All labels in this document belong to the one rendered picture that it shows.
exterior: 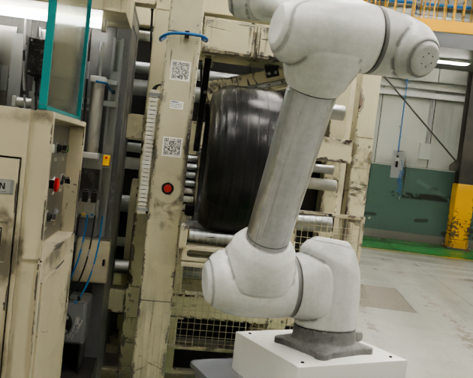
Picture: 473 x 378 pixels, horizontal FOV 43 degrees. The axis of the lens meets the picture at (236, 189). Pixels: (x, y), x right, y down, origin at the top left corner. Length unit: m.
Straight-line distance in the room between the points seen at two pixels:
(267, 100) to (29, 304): 1.14
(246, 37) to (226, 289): 1.48
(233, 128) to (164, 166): 0.34
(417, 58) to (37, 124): 0.88
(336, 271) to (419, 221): 10.48
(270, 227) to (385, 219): 10.50
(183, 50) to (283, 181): 1.17
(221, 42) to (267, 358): 1.51
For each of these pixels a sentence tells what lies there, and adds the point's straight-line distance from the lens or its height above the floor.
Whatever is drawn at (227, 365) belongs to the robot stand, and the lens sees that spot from 1.66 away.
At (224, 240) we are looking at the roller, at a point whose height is 0.89.
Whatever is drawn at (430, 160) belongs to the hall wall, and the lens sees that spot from 11.97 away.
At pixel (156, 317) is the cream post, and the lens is 2.37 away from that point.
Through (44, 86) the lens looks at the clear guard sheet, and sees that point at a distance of 1.52.
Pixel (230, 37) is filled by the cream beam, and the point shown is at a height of 1.71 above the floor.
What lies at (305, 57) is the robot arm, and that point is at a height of 1.40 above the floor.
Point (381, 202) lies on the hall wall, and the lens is 11.73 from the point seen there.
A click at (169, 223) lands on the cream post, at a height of 0.93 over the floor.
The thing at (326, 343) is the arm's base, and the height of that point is 0.79.
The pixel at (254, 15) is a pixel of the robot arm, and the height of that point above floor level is 1.59.
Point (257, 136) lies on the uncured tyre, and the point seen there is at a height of 1.29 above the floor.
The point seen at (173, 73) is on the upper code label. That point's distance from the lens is 2.30.
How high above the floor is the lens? 1.21
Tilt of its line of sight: 3 degrees down
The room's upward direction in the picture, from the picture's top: 7 degrees clockwise
